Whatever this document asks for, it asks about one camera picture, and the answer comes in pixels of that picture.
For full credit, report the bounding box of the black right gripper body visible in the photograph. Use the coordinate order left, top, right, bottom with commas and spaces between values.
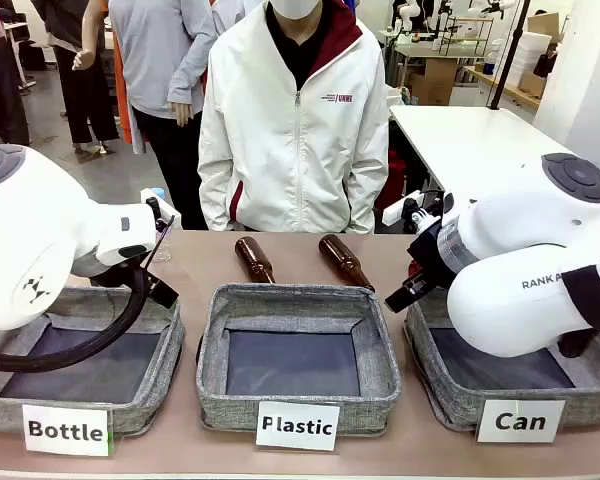
406, 218, 462, 302

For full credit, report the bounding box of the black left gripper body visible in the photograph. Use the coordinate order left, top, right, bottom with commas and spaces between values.
95, 258, 181, 310

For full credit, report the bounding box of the brown glass bottle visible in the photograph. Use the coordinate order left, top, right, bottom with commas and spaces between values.
318, 233, 377, 294
234, 236, 278, 286

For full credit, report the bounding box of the grey fabric basket bottle label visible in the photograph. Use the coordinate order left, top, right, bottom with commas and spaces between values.
0, 284, 186, 437

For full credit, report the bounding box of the grey fabric basket can label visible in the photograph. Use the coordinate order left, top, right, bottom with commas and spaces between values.
403, 287, 600, 433

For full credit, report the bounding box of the grey fabric basket plastic label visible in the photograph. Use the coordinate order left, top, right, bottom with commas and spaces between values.
195, 282, 402, 438

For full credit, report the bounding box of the white Can label card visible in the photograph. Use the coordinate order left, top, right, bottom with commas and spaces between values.
475, 399, 568, 445

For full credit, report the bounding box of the grey shirt person's pale hand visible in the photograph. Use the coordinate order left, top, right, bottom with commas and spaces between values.
167, 97, 197, 128

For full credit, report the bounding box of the pale raised background hand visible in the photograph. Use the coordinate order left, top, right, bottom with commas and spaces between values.
71, 48, 97, 72

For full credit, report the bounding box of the red bag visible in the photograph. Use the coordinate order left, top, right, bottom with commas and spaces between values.
377, 148, 407, 212

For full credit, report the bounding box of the white desk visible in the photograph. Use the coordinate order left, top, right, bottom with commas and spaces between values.
388, 104, 600, 201

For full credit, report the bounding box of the white Plastic label card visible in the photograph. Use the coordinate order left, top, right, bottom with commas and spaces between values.
255, 400, 342, 453

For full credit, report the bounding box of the white Bottle label card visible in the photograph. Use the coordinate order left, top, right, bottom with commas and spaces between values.
21, 403, 114, 458

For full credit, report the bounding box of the large cardboard box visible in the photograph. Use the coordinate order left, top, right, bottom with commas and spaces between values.
408, 58, 457, 107

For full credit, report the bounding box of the wooden workbench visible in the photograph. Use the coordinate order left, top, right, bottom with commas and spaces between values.
463, 64, 542, 110

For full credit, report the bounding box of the person in white jacket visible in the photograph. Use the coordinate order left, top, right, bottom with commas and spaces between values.
197, 0, 391, 235

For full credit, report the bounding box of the orange garment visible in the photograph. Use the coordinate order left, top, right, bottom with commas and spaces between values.
110, 29, 135, 146

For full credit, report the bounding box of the black stand pole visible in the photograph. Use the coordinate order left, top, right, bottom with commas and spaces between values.
488, 0, 532, 112

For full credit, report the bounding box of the person in dark wide trousers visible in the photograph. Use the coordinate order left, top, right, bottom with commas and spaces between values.
31, 0, 122, 154

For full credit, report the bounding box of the white foam box stack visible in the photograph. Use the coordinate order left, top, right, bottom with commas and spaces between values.
508, 31, 557, 87

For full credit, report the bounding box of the person in grey shirt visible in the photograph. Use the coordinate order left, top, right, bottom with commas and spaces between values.
108, 0, 220, 231

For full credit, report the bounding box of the small cardboard box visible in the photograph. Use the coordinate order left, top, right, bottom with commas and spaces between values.
526, 11, 561, 37

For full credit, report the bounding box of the person in dark clothes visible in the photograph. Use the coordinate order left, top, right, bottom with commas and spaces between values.
0, 0, 32, 149

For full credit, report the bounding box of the white face mask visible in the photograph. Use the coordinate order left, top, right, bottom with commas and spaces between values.
271, 0, 322, 22

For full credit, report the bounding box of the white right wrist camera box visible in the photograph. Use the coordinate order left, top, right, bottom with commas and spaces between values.
382, 192, 425, 225

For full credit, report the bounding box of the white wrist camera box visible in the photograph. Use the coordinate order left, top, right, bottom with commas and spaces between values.
382, 192, 425, 225
139, 187, 182, 231

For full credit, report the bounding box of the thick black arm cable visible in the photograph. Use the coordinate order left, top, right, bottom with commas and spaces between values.
0, 264, 150, 374

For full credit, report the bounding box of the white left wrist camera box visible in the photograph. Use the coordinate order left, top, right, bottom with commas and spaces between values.
139, 187, 182, 231

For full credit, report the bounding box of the black strap on arm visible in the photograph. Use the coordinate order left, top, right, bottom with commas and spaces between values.
561, 264, 600, 332

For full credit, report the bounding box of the black wire rack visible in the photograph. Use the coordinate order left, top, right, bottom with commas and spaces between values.
438, 14, 496, 57

